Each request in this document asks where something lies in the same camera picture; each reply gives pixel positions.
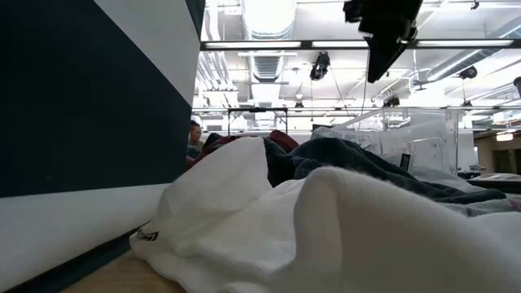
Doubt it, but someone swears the white fabric bundle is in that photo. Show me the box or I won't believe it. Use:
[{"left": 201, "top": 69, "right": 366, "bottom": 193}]
[{"left": 474, "top": 173, "right": 521, "bottom": 183}]

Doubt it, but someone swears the black overhead camera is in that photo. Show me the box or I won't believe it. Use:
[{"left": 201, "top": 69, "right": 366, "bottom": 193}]
[{"left": 309, "top": 51, "right": 331, "bottom": 81}]

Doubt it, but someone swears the silver ventilation duct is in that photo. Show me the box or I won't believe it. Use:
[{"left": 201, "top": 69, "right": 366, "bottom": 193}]
[{"left": 239, "top": 0, "right": 298, "bottom": 82}]

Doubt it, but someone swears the large white cloth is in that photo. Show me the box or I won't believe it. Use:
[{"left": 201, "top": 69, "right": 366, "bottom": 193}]
[{"left": 129, "top": 136, "right": 521, "bottom": 293}]

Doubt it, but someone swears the black aluminium table frame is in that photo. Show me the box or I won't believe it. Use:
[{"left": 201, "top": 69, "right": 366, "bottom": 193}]
[{"left": 458, "top": 178, "right": 521, "bottom": 192}]

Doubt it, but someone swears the maroon cloth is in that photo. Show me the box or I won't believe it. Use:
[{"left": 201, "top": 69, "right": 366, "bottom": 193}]
[{"left": 185, "top": 129, "right": 300, "bottom": 172}]

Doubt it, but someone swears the dark navy towel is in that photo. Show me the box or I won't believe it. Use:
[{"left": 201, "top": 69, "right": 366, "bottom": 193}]
[{"left": 264, "top": 136, "right": 507, "bottom": 204}]

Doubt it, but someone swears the person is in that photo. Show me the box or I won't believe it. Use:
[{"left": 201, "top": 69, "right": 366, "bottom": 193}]
[{"left": 187, "top": 120, "right": 204, "bottom": 160}]

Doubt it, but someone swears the black overhead light beam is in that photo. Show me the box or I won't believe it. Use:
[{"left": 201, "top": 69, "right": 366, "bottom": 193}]
[{"left": 199, "top": 39, "right": 521, "bottom": 50}]

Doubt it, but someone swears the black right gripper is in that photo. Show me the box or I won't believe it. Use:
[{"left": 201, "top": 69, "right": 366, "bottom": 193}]
[{"left": 344, "top": 0, "right": 424, "bottom": 85}]

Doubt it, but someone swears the grey plaid cloth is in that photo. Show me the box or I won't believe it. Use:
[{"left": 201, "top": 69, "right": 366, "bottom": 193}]
[{"left": 439, "top": 194, "right": 521, "bottom": 217}]

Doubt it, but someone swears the clear plastic bin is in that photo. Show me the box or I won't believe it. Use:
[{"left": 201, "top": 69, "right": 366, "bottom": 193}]
[{"left": 329, "top": 107, "right": 465, "bottom": 176}]

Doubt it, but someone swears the black background rig frame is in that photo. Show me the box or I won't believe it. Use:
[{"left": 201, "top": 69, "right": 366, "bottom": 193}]
[{"left": 227, "top": 107, "right": 289, "bottom": 138}]

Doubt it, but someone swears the light blue shirt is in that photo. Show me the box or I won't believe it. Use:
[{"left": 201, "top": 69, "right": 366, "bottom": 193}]
[{"left": 311, "top": 126, "right": 489, "bottom": 195}]

